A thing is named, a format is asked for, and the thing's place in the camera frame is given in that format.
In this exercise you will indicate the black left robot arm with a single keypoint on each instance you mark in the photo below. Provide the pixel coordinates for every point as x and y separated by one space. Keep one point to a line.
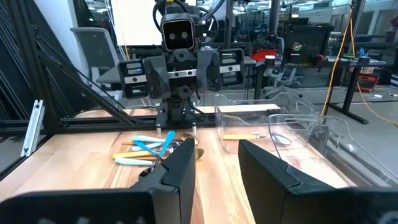
175 112

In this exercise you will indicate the white board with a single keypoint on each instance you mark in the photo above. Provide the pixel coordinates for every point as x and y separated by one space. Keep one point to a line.
136 21

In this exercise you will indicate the black tripod stand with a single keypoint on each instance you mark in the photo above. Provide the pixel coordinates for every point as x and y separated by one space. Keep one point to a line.
349 93

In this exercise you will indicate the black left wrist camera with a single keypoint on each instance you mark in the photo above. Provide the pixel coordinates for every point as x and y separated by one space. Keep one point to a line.
178 34

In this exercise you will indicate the grey mesh office chair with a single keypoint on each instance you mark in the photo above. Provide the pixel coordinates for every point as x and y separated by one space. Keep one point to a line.
93 49

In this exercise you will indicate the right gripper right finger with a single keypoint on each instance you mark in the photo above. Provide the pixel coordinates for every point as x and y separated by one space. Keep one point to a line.
311 205

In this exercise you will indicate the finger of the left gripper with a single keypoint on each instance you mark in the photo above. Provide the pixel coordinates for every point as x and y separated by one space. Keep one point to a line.
157 77
209 71

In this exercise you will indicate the clear plastic bin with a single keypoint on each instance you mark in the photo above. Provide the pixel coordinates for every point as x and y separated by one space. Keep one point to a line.
248 121
304 133
357 155

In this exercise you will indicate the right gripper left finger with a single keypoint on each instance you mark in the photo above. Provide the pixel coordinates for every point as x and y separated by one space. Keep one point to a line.
93 208

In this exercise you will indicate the silver metal bracket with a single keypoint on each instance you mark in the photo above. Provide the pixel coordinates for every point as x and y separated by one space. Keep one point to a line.
34 124

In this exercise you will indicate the red crate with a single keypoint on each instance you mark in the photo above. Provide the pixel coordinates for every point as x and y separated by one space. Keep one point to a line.
264 55

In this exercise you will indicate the black cabinet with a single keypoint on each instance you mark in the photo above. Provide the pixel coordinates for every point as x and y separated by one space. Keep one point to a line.
311 46

